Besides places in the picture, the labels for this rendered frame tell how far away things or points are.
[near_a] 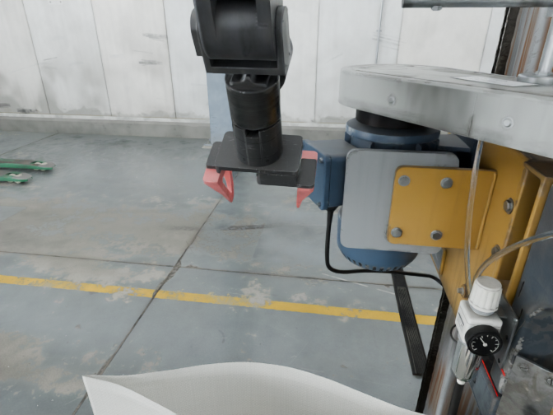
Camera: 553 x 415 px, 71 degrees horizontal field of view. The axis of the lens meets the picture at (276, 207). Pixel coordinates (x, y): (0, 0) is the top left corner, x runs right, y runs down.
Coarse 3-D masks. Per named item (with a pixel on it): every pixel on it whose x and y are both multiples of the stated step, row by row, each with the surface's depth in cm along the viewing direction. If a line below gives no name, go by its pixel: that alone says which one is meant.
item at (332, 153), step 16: (304, 144) 64; (320, 144) 62; (336, 144) 62; (320, 160) 57; (336, 160) 57; (320, 176) 59; (336, 176) 58; (320, 192) 60; (336, 192) 59; (320, 208) 60; (336, 208) 65
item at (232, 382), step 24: (96, 384) 52; (120, 384) 53; (144, 384) 53; (168, 384) 54; (192, 384) 55; (216, 384) 55; (240, 384) 56; (264, 384) 56; (288, 384) 55; (312, 384) 53; (336, 384) 51; (96, 408) 54; (120, 408) 53; (144, 408) 50; (168, 408) 56; (192, 408) 57; (216, 408) 58; (240, 408) 58; (264, 408) 58; (288, 408) 57; (312, 408) 55; (336, 408) 53; (360, 408) 51; (384, 408) 49
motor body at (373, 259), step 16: (352, 128) 61; (368, 128) 60; (384, 128) 60; (416, 128) 60; (432, 128) 60; (352, 144) 64; (368, 144) 60; (384, 144) 58; (400, 144) 57; (416, 144) 58; (432, 144) 59; (352, 256) 68; (368, 256) 66; (384, 256) 65; (400, 256) 65
